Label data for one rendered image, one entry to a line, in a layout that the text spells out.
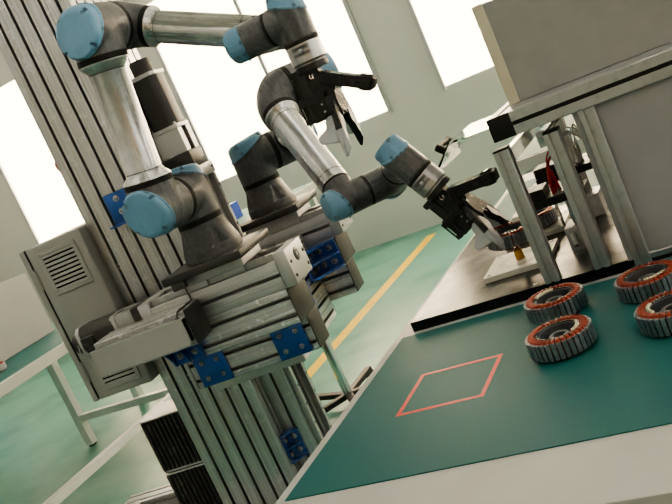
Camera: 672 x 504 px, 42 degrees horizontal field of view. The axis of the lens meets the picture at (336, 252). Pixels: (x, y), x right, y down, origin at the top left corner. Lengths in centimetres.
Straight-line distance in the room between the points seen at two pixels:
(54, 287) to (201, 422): 56
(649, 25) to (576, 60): 14
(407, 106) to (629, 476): 601
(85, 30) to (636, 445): 141
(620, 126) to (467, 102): 519
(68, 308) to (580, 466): 171
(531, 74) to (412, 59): 514
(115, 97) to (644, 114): 111
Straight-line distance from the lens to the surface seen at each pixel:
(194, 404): 253
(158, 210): 200
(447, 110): 687
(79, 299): 251
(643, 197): 170
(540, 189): 189
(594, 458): 113
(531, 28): 176
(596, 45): 175
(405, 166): 194
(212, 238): 213
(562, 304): 159
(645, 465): 109
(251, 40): 185
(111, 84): 203
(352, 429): 151
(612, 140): 167
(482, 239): 192
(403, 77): 693
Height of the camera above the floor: 127
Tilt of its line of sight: 9 degrees down
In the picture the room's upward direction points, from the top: 24 degrees counter-clockwise
